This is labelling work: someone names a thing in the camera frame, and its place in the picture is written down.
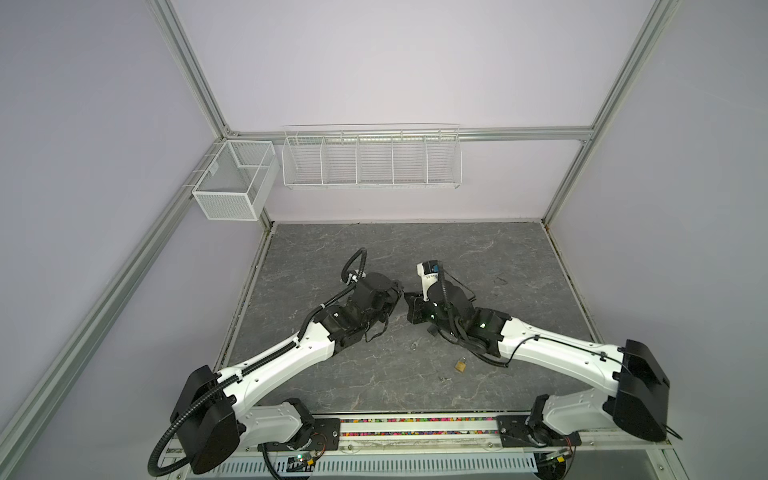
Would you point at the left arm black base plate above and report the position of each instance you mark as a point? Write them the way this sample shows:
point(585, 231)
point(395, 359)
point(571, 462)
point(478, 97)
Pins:
point(323, 434)

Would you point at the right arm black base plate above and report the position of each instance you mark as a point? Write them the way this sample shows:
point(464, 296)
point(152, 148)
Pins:
point(514, 431)

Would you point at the brass padlock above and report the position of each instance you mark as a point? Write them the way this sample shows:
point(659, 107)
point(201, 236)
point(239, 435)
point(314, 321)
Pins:
point(461, 365)

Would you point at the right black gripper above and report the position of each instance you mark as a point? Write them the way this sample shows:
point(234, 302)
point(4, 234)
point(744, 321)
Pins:
point(416, 307)

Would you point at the white mesh box basket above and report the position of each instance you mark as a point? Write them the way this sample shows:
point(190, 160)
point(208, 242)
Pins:
point(237, 181)

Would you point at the white vented cable duct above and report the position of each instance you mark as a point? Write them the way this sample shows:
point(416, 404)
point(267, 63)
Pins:
point(408, 465)

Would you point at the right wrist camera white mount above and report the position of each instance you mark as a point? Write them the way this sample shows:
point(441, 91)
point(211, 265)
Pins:
point(428, 272)

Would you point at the white wire shelf basket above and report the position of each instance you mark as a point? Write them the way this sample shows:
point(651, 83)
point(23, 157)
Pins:
point(373, 156)

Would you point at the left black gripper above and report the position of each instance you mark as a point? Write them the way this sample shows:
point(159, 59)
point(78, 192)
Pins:
point(394, 294)

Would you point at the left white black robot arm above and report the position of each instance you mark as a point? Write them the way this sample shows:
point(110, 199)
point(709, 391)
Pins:
point(217, 411)

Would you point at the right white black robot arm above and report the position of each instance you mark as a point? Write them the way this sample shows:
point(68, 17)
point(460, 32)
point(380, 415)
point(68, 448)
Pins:
point(626, 385)

